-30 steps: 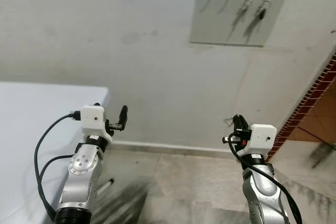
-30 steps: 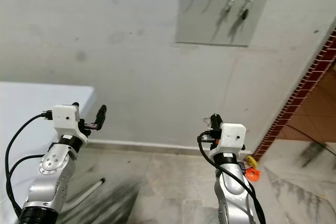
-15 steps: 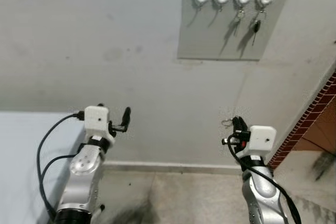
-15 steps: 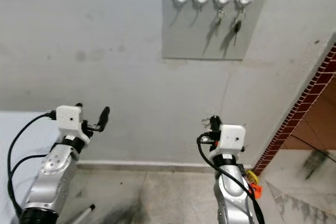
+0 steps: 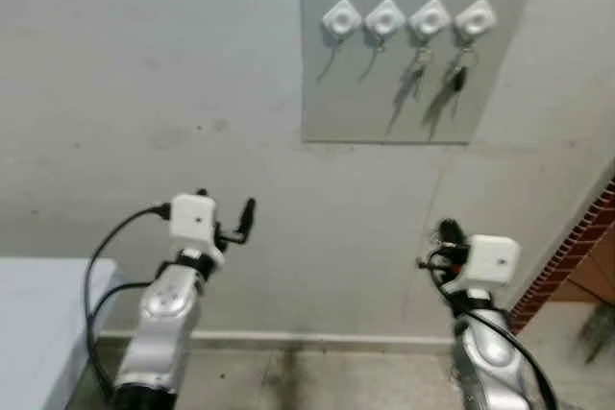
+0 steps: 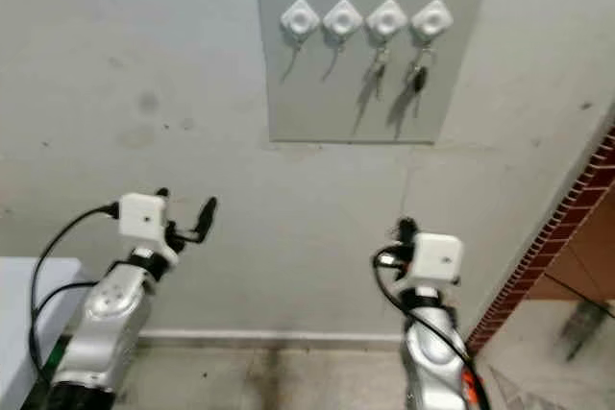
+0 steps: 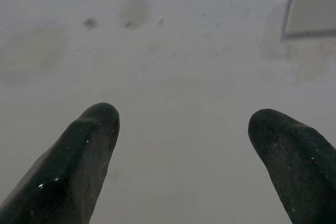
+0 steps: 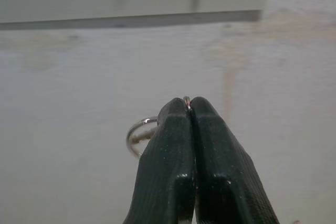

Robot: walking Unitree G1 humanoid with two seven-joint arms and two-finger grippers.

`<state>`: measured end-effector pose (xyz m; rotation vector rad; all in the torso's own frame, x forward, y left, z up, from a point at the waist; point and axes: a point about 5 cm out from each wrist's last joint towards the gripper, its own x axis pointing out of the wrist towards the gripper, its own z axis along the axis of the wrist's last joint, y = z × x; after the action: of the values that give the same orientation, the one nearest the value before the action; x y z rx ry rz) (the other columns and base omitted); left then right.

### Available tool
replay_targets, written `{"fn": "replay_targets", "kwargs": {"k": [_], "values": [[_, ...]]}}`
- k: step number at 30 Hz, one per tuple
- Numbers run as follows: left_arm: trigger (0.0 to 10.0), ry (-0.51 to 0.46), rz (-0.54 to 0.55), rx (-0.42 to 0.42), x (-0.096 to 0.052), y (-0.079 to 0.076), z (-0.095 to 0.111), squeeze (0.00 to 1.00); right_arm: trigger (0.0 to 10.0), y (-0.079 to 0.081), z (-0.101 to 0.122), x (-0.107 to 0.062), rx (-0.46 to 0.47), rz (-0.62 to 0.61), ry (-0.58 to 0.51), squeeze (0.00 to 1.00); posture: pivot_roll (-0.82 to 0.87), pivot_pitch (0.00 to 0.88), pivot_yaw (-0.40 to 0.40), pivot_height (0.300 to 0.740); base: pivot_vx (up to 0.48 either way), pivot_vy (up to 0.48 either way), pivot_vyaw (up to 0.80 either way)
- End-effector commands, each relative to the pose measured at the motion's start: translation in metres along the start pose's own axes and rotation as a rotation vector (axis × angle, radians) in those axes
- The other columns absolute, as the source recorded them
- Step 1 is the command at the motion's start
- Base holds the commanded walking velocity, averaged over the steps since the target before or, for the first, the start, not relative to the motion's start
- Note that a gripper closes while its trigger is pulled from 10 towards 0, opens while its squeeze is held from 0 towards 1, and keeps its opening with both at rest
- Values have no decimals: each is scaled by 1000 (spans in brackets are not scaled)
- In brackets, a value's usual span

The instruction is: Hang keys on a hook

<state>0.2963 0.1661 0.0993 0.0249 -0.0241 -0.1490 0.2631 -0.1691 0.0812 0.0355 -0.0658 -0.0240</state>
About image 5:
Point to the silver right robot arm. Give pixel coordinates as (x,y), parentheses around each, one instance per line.
(490,362)

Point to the white table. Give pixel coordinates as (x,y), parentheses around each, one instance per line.
(38,333)

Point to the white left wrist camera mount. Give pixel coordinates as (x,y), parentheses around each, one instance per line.
(192,218)

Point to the white diamond wall hook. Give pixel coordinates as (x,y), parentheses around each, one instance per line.
(384,18)
(342,18)
(430,18)
(476,18)

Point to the red brick wall edge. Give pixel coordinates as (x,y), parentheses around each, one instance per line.
(567,256)

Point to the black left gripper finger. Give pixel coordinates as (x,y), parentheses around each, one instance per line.
(201,193)
(247,218)

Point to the silver key bunch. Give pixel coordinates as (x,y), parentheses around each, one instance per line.
(420,62)

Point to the grey wall board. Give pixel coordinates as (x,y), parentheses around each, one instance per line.
(365,93)

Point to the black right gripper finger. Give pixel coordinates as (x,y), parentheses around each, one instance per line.
(449,231)

